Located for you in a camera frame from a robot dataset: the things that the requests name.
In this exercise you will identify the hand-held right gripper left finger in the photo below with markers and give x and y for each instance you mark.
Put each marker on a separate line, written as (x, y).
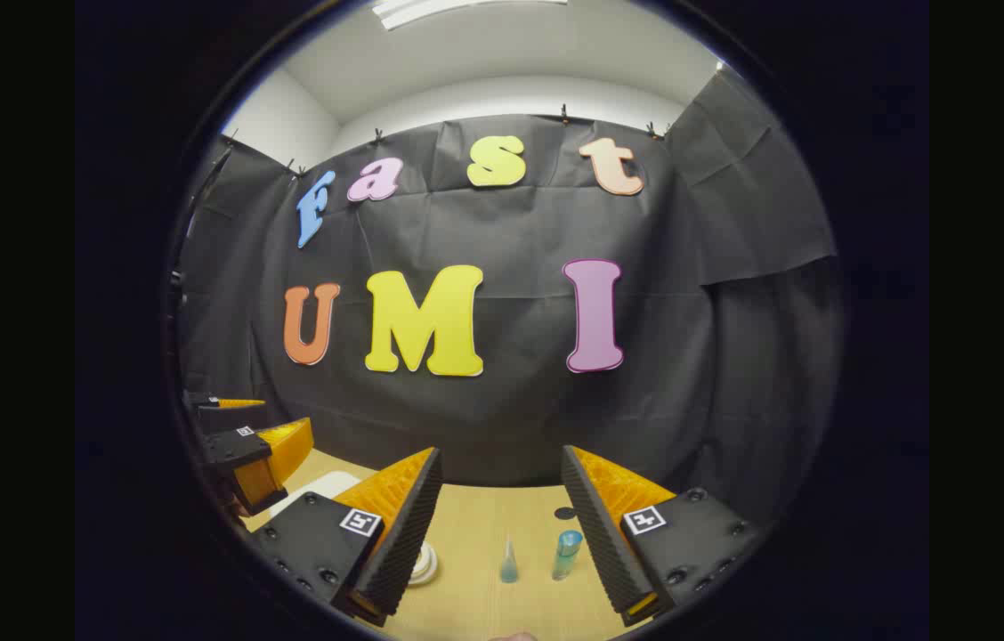
(404, 543)

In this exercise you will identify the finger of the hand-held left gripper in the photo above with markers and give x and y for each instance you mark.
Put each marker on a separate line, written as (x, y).
(230, 417)
(235, 450)

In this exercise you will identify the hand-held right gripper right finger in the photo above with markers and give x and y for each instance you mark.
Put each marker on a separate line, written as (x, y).
(604, 543)

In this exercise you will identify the blue translucent bottle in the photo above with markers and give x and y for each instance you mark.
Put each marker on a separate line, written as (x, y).
(566, 556)

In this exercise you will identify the white suitcase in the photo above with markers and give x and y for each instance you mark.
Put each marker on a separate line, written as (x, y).
(324, 488)

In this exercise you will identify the blue white skin care tube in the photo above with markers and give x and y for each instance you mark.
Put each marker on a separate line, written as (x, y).
(509, 563)

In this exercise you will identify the black backdrop cloth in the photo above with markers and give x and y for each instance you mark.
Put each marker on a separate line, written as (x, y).
(511, 418)

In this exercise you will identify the white ceiling light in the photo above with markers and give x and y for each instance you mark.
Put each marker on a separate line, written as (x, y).
(431, 9)

